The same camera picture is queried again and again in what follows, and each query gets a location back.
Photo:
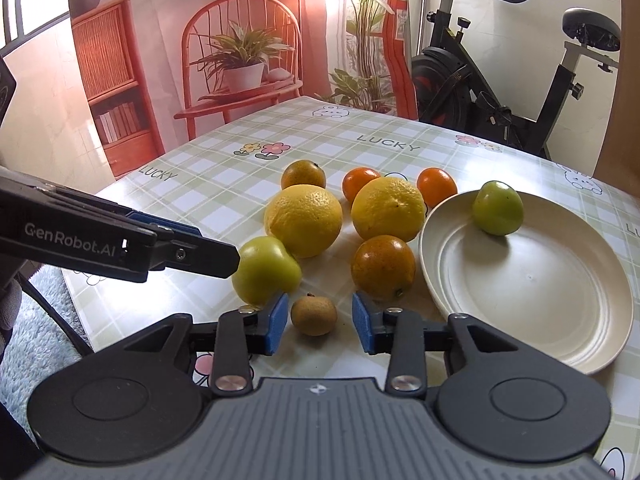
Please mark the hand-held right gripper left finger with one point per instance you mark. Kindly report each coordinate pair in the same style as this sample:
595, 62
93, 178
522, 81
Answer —
277, 325

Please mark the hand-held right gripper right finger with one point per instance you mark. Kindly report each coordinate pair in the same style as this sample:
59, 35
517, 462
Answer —
362, 322

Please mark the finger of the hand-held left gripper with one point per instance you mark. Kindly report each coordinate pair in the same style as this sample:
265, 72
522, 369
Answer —
205, 257
172, 227

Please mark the brown longan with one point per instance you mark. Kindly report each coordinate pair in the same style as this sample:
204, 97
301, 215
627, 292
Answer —
314, 316

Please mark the green plum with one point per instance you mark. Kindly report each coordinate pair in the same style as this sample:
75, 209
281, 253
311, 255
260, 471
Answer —
265, 270
497, 207

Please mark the dark orange tangerine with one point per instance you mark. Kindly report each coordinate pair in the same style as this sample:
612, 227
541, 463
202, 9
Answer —
382, 267

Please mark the large yellow lemon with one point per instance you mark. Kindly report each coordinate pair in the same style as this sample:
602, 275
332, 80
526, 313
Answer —
305, 220
389, 210

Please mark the small yellow-orange citrus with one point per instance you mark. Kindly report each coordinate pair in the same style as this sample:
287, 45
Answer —
302, 175

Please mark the orange kumquat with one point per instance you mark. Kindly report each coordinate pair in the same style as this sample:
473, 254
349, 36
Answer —
357, 182
436, 187

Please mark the cream round plate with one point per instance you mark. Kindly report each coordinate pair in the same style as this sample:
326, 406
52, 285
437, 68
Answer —
525, 280

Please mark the green checked tablecloth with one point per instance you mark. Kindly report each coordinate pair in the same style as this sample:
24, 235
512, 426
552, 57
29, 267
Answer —
225, 170

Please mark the grey fluffy rug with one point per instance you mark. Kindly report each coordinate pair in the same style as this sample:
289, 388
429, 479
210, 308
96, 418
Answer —
45, 350

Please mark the printed room backdrop poster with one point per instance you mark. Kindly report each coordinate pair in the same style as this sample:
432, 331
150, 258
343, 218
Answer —
200, 60

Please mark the barred window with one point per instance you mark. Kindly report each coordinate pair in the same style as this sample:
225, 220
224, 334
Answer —
30, 5

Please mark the black exercise bike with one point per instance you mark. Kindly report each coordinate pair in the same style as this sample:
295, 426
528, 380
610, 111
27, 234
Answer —
450, 85

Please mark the brown wooden board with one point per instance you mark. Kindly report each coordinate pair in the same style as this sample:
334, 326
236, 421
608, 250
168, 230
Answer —
625, 110

